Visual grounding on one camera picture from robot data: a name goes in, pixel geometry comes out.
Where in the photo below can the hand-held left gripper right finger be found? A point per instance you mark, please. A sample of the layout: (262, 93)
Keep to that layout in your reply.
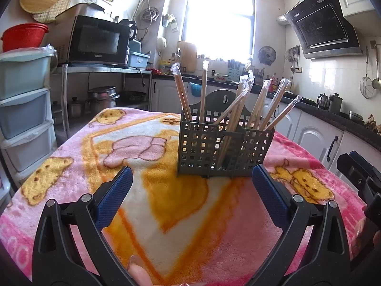
(268, 193)

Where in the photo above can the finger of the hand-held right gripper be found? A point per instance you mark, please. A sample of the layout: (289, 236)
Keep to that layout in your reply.
(351, 172)
(364, 162)

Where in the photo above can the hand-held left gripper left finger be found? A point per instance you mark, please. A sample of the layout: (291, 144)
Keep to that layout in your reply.
(116, 193)

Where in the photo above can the dark green utensil holder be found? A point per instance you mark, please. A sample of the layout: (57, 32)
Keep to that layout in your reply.
(226, 146)

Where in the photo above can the bunch of chopsticks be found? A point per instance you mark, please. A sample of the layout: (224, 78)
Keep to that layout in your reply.
(183, 92)

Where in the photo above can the person's left hand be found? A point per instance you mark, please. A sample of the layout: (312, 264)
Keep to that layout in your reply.
(140, 274)

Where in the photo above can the brown ginger pile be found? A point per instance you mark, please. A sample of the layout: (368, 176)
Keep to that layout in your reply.
(372, 123)

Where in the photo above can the steel bowl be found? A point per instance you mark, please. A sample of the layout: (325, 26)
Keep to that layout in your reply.
(355, 116)

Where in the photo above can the pink cartoon printed blanket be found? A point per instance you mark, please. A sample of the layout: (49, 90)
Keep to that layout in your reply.
(166, 214)

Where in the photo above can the steel kettle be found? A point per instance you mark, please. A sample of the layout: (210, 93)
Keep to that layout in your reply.
(335, 104)

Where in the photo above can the steel ladle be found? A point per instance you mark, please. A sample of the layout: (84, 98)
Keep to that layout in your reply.
(377, 82)

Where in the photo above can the small steel pot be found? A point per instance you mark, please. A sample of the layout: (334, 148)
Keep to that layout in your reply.
(76, 108)

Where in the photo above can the black wok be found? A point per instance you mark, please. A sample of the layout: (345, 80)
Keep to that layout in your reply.
(133, 96)

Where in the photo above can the row of condiment bottles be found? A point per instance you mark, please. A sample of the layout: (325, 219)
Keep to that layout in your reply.
(275, 83)

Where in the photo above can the blue hanging plastic bin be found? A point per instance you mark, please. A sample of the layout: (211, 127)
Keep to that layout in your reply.
(198, 90)

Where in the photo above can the pale blue knife holder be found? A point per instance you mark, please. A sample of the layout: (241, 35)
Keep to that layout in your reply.
(235, 73)

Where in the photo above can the patterned ceramic bowl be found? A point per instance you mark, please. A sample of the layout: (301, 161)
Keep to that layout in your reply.
(220, 78)

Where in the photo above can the steel kitchen table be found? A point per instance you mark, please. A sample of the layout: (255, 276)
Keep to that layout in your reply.
(104, 69)

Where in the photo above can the hanging small kitchen tools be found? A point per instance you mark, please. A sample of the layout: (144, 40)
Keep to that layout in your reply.
(293, 58)

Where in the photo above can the pale blue plastic drawer unit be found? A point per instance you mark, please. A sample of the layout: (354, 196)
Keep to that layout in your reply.
(23, 107)

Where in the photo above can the blue-grey dish bin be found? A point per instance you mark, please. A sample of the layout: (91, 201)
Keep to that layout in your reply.
(139, 60)

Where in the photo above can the black range hood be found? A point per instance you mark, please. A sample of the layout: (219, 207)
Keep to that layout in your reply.
(321, 26)

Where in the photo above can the black microwave oven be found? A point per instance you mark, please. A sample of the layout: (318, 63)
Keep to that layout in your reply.
(98, 40)

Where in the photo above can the wooden cutting board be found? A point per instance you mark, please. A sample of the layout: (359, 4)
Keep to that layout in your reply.
(187, 56)

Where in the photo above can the kitchen window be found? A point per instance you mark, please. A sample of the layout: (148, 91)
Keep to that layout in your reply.
(218, 20)

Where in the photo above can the red plastic basin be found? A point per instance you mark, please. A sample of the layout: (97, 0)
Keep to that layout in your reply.
(23, 37)

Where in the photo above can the round bamboo mat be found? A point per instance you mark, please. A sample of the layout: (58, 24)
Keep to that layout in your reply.
(64, 9)

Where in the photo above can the grey wall fan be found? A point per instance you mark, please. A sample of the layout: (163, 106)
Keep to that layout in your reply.
(267, 55)

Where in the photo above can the white round wall holder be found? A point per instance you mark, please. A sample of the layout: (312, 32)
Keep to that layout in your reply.
(161, 43)

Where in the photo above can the silver exhaust duct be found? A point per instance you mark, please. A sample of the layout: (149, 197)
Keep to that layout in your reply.
(281, 20)

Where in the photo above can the wall-mounted utensil caddy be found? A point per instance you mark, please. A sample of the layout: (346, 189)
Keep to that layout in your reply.
(169, 23)

